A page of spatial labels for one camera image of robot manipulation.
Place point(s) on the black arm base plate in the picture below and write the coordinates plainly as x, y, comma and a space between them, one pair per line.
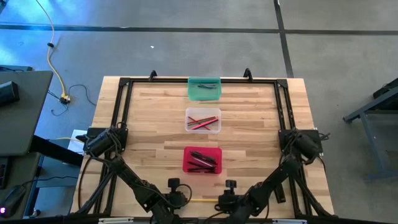
122, 137
283, 146

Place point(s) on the black device on desk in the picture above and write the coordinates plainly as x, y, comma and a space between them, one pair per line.
7, 93

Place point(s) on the white edge bracket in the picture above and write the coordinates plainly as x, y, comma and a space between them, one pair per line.
289, 221
115, 221

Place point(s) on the grey crayon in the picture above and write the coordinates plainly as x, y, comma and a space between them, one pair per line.
211, 84
201, 85

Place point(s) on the black aluminium table frame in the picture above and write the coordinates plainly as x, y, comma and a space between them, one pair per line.
174, 80

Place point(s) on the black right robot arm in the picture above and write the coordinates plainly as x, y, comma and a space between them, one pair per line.
273, 180

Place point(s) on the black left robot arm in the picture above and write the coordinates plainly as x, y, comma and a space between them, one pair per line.
130, 177

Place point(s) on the pink-red pencil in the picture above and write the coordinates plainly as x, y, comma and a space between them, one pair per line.
205, 124

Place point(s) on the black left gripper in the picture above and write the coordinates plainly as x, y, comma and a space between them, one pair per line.
177, 200

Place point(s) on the black computer mouse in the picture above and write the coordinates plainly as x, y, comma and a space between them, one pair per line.
12, 200

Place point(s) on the dark blue crayon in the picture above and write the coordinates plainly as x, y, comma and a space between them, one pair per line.
205, 87

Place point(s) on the white paper sheet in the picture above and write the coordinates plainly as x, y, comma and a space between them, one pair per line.
74, 147

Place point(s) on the green pencil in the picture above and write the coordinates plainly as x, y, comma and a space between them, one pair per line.
199, 122

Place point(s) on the dark keyboard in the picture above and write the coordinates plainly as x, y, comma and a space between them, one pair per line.
2, 172

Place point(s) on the clear plastic bin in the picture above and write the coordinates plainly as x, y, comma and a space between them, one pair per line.
191, 129

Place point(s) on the grey desk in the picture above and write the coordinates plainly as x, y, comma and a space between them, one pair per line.
25, 124

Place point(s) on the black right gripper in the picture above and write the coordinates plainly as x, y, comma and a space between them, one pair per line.
234, 203

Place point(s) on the black desk support beam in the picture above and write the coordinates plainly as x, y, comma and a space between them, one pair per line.
56, 152

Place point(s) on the blue-grey metal table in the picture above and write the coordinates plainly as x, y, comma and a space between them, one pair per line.
370, 140

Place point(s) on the red pencil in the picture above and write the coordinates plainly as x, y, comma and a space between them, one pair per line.
192, 119
213, 118

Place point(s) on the yellow pencil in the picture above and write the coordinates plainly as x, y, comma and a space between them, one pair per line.
203, 200

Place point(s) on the pink-red plastic bin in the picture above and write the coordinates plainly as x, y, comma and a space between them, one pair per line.
205, 150

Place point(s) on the green plastic bin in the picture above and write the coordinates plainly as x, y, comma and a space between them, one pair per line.
202, 95

